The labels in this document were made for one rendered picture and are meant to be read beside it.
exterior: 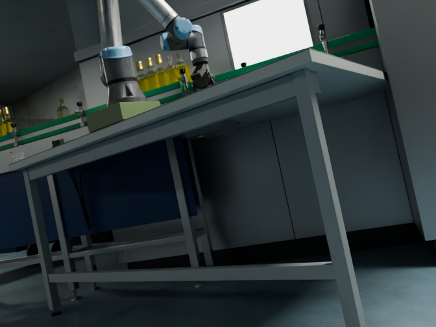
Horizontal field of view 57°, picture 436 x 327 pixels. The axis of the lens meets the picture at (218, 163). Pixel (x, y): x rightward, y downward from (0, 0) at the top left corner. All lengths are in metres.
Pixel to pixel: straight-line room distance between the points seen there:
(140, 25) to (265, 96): 1.42
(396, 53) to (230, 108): 0.73
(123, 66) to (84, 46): 1.08
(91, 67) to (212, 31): 0.80
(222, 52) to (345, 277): 1.40
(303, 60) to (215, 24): 1.21
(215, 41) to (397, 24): 0.92
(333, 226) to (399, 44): 0.84
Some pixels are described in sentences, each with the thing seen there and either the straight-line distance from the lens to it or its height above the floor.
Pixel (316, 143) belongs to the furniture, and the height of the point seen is 0.52.
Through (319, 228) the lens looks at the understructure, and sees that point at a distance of 2.07.
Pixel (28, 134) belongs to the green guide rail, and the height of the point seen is 0.93.
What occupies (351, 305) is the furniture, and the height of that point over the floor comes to 0.10.
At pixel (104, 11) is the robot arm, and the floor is 1.24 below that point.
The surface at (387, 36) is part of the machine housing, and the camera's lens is 1.70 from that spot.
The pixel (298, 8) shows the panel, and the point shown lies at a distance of 2.13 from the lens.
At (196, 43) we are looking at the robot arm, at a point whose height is 1.07.
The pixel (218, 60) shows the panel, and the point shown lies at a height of 1.08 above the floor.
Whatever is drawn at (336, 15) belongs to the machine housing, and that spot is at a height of 1.12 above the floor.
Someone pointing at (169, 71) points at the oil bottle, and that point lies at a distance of 2.11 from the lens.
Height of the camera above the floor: 0.48
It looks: 2 degrees up
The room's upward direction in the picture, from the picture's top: 12 degrees counter-clockwise
